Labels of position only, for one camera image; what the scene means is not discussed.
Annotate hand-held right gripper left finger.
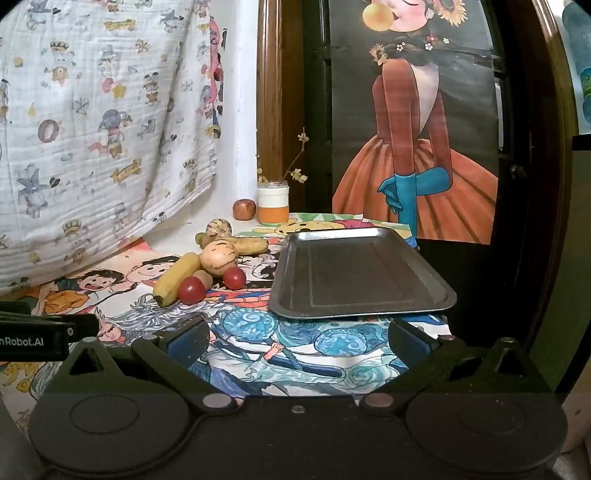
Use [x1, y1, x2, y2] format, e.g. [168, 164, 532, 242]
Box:
[58, 318, 238, 414]

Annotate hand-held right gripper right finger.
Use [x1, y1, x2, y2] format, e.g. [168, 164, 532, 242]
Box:
[360, 318, 536, 411]

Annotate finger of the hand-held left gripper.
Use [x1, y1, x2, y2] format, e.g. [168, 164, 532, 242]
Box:
[0, 300, 101, 343]

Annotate red round fruit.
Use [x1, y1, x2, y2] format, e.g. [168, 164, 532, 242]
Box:
[178, 277, 206, 304]
[223, 267, 247, 291]

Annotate bright yellow banana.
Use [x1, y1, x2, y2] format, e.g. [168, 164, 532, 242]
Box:
[152, 252, 202, 308]

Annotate metal tray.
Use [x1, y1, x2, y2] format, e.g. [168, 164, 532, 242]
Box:
[269, 227, 458, 320]

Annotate brown spotted banana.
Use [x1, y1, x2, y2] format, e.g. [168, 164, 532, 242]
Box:
[229, 236, 269, 256]

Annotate large striped pepino melon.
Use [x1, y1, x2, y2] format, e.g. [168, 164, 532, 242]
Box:
[200, 239, 239, 277]

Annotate comic drawing table cover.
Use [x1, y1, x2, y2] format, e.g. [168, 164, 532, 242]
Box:
[0, 231, 453, 437]

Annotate small striped pepino melon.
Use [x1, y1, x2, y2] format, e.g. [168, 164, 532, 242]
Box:
[205, 218, 233, 239]

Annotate bear painting sheet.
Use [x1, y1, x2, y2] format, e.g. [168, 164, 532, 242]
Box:
[252, 211, 413, 241]

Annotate white and orange jar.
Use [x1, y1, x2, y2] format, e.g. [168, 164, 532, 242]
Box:
[257, 180, 290, 225]

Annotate printed blanket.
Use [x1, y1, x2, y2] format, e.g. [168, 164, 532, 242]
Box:
[0, 0, 225, 292]

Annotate dried yellow flower twig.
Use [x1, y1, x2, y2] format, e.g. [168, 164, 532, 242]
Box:
[256, 128, 309, 185]

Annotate wall poster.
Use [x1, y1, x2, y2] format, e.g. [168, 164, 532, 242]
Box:
[330, 0, 502, 244]

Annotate wooden door frame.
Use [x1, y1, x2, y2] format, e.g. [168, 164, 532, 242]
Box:
[256, 0, 306, 185]

